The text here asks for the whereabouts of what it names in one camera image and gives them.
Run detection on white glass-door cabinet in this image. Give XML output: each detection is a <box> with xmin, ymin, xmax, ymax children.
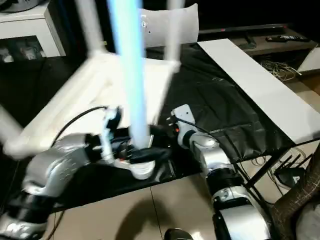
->
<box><xmin>0</xmin><ymin>4</ymin><xmax>67</xmax><ymax>58</ymax></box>

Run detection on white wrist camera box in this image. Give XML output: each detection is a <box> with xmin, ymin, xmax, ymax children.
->
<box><xmin>101</xmin><ymin>106</ymin><xmax>123</xmax><ymax>163</ymax></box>
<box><xmin>172</xmin><ymin>104</ymin><xmax>196</xmax><ymax>148</ymax></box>

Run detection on black tv stand foot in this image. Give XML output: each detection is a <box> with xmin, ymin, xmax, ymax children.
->
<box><xmin>243</xmin><ymin>32</ymin><xmax>258</xmax><ymax>50</ymax></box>

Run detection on white plastic table leg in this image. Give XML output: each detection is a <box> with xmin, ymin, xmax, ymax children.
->
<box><xmin>0</xmin><ymin>103</ymin><xmax>26</xmax><ymax>151</ymax></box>
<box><xmin>76</xmin><ymin>0</ymin><xmax>109</xmax><ymax>55</ymax></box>
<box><xmin>166</xmin><ymin>0</ymin><xmax>186</xmax><ymax>63</ymax></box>
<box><xmin>106</xmin><ymin>0</ymin><xmax>152</xmax><ymax>151</ymax></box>

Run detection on white flat board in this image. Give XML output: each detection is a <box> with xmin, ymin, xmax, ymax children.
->
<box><xmin>196</xmin><ymin>38</ymin><xmax>320</xmax><ymax>145</ymax></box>

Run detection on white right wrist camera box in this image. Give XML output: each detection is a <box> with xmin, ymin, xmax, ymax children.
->
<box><xmin>172</xmin><ymin>104</ymin><xmax>196</xmax><ymax>148</ymax></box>

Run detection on black metal table frame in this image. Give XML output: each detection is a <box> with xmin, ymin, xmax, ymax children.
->
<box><xmin>243</xmin><ymin>138</ymin><xmax>320</xmax><ymax>190</ymax></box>

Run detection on brown wooden tv bench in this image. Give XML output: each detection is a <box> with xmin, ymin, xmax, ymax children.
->
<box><xmin>239</xmin><ymin>27</ymin><xmax>318</xmax><ymax>57</ymax></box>

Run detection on black case with gold label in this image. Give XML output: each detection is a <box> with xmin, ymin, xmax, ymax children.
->
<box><xmin>46</xmin><ymin>0</ymin><xmax>118</xmax><ymax>51</ymax></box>

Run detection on tangled beige cables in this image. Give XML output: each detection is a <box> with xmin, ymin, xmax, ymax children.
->
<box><xmin>258</xmin><ymin>59</ymin><xmax>302</xmax><ymax>82</ymax></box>

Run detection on black robot foot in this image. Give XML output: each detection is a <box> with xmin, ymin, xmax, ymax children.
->
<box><xmin>164</xmin><ymin>227</ymin><xmax>195</xmax><ymax>240</ymax></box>

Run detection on black mat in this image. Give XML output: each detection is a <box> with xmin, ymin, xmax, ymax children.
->
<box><xmin>0</xmin><ymin>42</ymin><xmax>296</xmax><ymax>213</ymax></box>

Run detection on white plastic table top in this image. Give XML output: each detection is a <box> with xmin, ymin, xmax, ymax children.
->
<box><xmin>3</xmin><ymin>48</ymin><xmax>182</xmax><ymax>181</ymax></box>

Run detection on grey pillow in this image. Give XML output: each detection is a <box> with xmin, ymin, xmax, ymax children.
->
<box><xmin>137</xmin><ymin>3</ymin><xmax>200</xmax><ymax>48</ymax></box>

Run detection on black router with antennas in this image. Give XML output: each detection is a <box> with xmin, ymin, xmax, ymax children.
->
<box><xmin>273</xmin><ymin>153</ymin><xmax>310</xmax><ymax>187</ymax></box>

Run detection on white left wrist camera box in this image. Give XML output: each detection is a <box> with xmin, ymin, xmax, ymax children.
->
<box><xmin>101</xmin><ymin>106</ymin><xmax>123</xmax><ymax>163</ymax></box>

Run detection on black remote control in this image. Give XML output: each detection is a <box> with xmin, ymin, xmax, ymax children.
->
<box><xmin>265</xmin><ymin>35</ymin><xmax>310</xmax><ymax>43</ymax></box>

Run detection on brown textured pouf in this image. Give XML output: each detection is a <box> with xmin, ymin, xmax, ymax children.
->
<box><xmin>273</xmin><ymin>144</ymin><xmax>320</xmax><ymax>240</ymax></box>

